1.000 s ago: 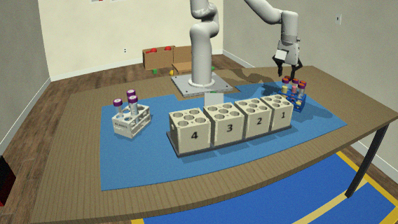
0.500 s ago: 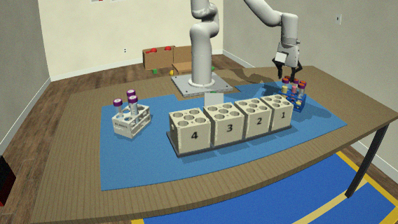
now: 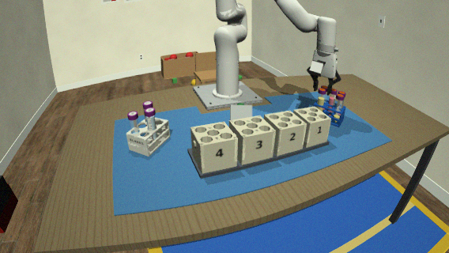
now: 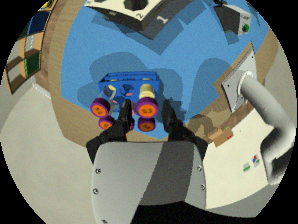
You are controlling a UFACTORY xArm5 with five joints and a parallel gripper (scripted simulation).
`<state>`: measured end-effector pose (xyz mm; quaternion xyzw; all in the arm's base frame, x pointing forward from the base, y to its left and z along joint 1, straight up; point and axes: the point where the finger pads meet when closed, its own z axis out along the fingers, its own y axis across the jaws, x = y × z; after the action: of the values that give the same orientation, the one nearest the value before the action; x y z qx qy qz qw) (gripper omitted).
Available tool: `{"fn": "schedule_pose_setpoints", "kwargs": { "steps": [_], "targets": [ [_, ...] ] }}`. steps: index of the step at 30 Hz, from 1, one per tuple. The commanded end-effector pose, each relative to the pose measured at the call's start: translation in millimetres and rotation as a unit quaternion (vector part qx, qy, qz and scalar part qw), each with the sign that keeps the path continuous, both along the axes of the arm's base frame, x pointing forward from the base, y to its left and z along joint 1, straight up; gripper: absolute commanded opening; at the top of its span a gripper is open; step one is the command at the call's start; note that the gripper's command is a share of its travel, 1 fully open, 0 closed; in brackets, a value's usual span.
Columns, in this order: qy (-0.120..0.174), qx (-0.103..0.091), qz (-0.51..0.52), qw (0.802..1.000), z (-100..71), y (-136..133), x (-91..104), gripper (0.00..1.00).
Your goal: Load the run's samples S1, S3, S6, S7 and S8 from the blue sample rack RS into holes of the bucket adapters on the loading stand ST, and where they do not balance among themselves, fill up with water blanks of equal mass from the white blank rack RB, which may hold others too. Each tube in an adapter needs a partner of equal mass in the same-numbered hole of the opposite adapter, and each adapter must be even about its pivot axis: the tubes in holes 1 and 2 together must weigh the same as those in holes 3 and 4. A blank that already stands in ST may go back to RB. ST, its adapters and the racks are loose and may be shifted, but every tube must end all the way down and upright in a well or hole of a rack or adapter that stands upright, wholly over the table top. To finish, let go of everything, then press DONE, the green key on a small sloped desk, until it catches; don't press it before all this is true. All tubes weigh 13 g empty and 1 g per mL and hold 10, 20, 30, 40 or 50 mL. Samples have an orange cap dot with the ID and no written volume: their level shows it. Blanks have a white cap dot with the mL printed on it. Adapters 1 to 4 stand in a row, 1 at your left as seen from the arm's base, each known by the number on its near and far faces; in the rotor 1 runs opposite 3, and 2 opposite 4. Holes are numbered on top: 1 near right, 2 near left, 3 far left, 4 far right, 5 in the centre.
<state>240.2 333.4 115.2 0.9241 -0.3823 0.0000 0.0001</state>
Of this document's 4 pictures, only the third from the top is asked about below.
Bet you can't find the white tube rack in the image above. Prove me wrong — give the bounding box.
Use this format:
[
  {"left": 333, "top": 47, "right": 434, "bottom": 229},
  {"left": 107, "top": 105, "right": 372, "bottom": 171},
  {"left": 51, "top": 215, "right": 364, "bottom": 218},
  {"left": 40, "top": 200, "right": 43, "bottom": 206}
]
[{"left": 126, "top": 118, "right": 170, "bottom": 157}]

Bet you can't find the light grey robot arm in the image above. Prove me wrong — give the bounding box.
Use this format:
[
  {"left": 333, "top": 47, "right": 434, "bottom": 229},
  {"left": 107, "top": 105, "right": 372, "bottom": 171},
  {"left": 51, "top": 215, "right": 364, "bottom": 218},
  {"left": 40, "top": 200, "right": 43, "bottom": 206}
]
[{"left": 213, "top": 0, "right": 338, "bottom": 100}]

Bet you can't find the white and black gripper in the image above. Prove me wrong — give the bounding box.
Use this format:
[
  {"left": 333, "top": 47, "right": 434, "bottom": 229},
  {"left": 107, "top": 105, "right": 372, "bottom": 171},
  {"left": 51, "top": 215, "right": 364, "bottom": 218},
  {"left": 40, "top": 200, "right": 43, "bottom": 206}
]
[{"left": 310, "top": 48, "right": 341, "bottom": 96}]

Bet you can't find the blue mat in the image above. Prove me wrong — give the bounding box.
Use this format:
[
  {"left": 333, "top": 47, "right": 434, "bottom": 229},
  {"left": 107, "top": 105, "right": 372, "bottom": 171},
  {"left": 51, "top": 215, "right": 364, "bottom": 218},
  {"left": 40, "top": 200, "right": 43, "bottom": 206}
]
[{"left": 113, "top": 92, "right": 392, "bottom": 216}]

